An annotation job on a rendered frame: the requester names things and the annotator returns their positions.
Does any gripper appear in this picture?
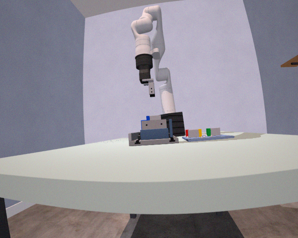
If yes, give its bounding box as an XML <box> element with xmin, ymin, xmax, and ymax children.
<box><xmin>135</xmin><ymin>44</ymin><xmax>160</xmax><ymax>97</ymax></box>

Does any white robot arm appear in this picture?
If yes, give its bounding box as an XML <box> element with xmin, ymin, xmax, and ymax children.
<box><xmin>131</xmin><ymin>5</ymin><xmax>176</xmax><ymax>114</ymax></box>

